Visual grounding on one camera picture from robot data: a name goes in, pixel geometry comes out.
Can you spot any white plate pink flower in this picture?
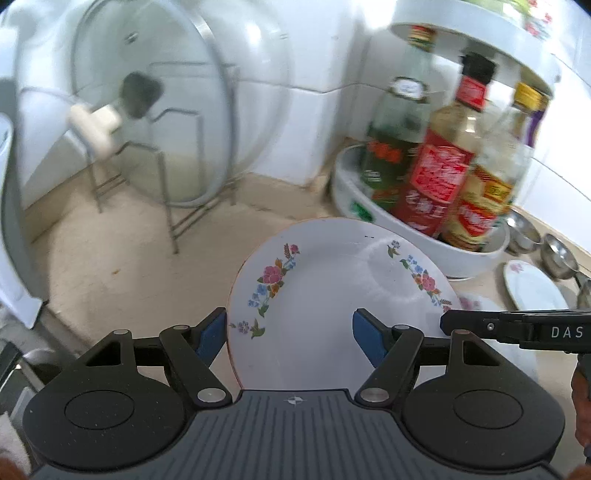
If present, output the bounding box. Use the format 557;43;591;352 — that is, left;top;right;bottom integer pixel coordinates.
503;260;569;311

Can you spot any steel bowl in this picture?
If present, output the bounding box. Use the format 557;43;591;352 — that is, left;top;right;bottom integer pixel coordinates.
575;272;591;310
540;233;579;280
505;210;542;255

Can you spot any floral white plate orange rim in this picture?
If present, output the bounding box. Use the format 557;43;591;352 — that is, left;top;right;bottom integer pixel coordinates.
228;218;462;392

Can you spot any right hand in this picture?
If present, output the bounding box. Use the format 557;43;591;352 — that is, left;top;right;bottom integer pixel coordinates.
570;354;591;451

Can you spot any metal lid rack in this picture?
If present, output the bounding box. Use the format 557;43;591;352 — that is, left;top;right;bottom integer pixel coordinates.
70;60;238;252

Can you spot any white appliance grey edge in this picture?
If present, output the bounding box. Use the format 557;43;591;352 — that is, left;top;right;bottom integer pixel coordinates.
1;78;48;329

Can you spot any red label sauce bottle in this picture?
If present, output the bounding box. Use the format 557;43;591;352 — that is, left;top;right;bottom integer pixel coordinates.
391;52;496;237

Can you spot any yellow cap vinegar bottle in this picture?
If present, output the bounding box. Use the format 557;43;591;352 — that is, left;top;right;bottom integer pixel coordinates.
441;82;541;251

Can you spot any purple label bottle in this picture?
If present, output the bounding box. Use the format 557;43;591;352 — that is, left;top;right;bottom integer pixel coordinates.
527;92;550;149

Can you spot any green glass bottle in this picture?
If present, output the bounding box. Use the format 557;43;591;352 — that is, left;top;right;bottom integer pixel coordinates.
360;25;436;211

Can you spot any glass pot lid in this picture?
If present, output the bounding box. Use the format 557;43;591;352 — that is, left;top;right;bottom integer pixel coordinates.
69;1;290;208

